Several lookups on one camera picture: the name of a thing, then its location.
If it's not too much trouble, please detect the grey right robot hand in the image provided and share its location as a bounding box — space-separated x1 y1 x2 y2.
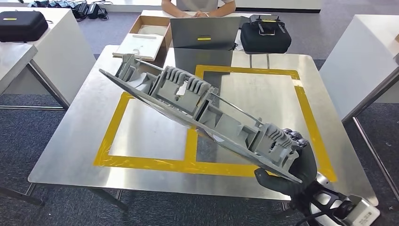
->
254 128 318 198

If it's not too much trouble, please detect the grey plastic wheel hubcap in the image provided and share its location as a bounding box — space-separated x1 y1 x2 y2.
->
99 53 303 184

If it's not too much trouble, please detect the steel workbench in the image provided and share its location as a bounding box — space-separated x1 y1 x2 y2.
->
341 53 399 203
0 43 71 112
27 44 379 213

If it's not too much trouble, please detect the person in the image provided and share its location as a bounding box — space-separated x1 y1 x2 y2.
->
161 0 237 18

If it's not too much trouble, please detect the grey laptop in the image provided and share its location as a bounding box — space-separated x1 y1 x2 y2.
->
169 16 242 50

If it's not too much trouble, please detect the open cardboard box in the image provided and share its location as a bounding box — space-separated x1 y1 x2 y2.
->
112 15 173 62

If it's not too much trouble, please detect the yellow tape rectangle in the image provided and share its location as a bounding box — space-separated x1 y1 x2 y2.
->
187 65 338 183

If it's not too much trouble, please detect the white long counter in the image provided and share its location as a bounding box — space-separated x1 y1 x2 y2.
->
0 0 322 14

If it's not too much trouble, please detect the white foam insert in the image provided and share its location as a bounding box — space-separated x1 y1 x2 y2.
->
112 32 165 61

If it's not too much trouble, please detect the grey remote controller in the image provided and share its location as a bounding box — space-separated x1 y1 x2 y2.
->
248 14 287 36

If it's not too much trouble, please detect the black carrying case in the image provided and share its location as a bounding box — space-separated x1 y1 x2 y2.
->
240 22 292 54
0 11 49 43

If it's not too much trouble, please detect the white cabinet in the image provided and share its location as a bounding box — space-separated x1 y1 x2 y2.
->
319 14 399 121
0 7 96 106

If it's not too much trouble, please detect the yellow tape strip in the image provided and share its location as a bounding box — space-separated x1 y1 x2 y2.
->
93 92 199 174

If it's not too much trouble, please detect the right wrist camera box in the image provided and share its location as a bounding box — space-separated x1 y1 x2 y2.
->
293 184 381 226

